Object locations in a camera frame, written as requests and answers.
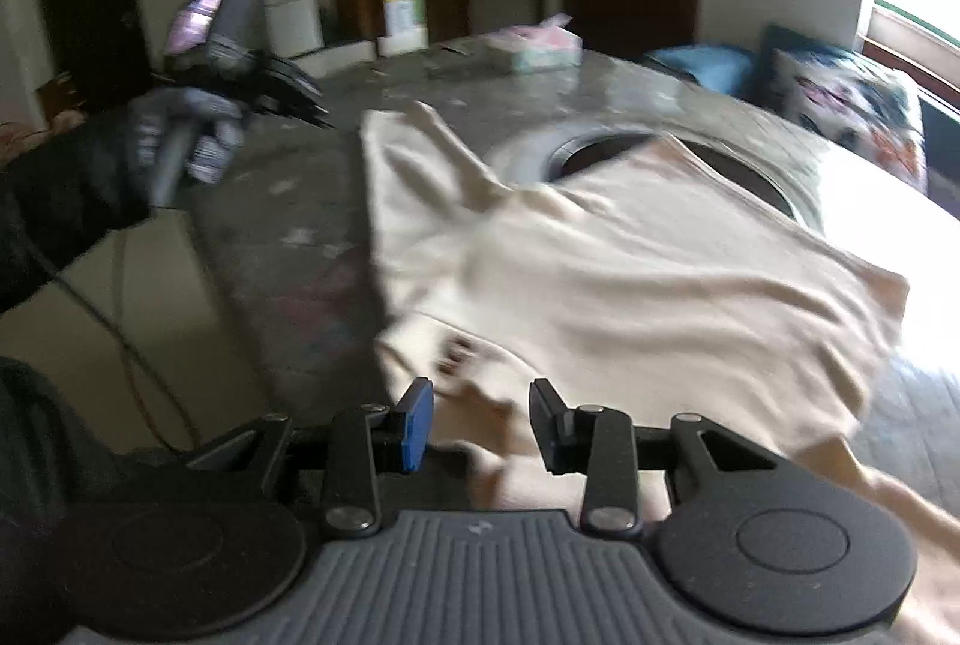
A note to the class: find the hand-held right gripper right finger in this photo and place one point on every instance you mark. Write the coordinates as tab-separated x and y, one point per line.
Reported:
546	429

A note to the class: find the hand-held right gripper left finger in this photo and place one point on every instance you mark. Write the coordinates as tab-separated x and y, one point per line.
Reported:
417	426

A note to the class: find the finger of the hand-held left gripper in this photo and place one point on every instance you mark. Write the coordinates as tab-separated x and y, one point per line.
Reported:
296	111
289	76

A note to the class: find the cream shirt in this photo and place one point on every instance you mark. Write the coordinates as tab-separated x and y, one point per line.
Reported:
637	277

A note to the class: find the person's left forearm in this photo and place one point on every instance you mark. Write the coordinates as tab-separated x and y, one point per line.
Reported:
60	202

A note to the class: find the person's left hand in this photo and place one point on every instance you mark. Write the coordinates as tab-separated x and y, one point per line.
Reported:
214	127

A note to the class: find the yellow green box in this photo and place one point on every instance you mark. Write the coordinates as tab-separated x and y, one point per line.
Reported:
405	15

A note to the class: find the dark wooden door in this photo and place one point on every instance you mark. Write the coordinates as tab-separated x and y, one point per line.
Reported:
90	22

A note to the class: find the tissue box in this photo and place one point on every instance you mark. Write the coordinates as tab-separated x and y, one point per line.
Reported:
536	49

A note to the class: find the blue cushion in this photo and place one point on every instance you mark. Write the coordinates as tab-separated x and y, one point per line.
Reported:
701	67

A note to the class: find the butterfly print pillow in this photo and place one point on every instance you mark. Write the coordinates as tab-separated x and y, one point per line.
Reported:
847	97

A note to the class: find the blue sofa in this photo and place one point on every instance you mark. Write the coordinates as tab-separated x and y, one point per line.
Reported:
941	127

